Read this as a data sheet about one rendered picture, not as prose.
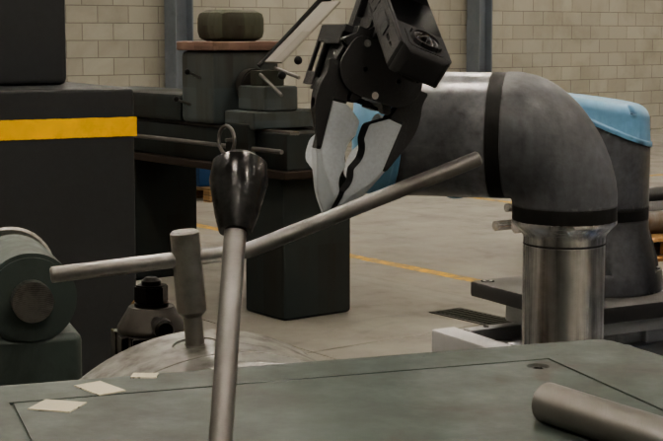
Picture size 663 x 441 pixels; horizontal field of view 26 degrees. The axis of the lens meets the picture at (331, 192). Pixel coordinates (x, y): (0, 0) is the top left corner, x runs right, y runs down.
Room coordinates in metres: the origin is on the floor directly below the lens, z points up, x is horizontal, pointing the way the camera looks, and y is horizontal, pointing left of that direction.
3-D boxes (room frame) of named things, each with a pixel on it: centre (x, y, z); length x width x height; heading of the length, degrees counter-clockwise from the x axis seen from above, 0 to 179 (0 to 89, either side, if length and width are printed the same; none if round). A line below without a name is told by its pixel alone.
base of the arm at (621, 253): (1.72, -0.32, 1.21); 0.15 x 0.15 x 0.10
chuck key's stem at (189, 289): (1.05, 0.10, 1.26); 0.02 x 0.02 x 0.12
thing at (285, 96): (8.27, 0.63, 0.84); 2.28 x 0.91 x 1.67; 37
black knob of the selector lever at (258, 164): (0.77, 0.05, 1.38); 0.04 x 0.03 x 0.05; 19
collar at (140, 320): (1.66, 0.21, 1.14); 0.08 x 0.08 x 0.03
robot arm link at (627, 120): (1.72, -0.32, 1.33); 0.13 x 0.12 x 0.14; 76
